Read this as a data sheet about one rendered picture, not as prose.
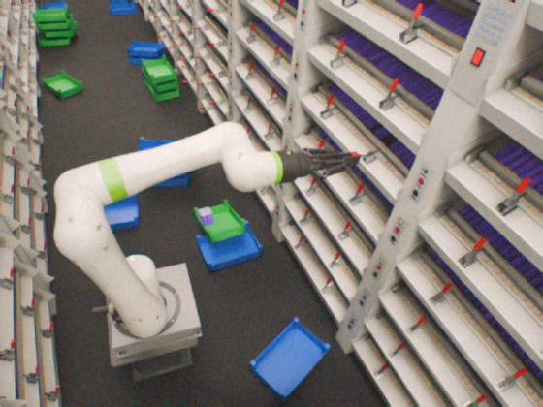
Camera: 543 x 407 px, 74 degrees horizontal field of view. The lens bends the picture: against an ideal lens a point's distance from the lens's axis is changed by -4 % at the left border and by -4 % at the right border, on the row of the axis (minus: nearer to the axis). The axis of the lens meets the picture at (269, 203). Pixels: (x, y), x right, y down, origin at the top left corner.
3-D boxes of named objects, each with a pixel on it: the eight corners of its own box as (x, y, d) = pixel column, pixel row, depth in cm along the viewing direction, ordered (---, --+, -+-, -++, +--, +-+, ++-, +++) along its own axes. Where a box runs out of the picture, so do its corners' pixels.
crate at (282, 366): (283, 403, 152) (285, 397, 146) (248, 369, 161) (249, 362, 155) (327, 353, 168) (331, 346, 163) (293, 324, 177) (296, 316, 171)
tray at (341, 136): (397, 208, 113) (397, 190, 105) (302, 107, 150) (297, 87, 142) (450, 176, 114) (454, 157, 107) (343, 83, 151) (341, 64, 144)
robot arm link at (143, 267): (129, 325, 127) (116, 292, 114) (123, 290, 138) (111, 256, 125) (167, 313, 131) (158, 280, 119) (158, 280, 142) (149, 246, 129)
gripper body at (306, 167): (282, 167, 112) (308, 164, 116) (296, 185, 106) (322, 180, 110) (288, 145, 107) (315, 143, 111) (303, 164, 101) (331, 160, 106)
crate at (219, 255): (208, 273, 194) (207, 264, 188) (197, 244, 206) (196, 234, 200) (261, 256, 204) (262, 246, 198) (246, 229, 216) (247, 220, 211)
